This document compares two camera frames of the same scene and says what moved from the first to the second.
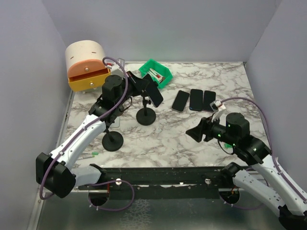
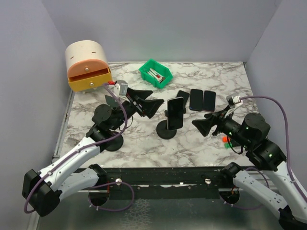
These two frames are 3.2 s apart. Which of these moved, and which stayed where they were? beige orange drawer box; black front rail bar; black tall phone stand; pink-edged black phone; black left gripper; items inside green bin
Moved: black tall phone stand; black left gripper
Stayed: items inside green bin; black front rail bar; pink-edged black phone; beige orange drawer box
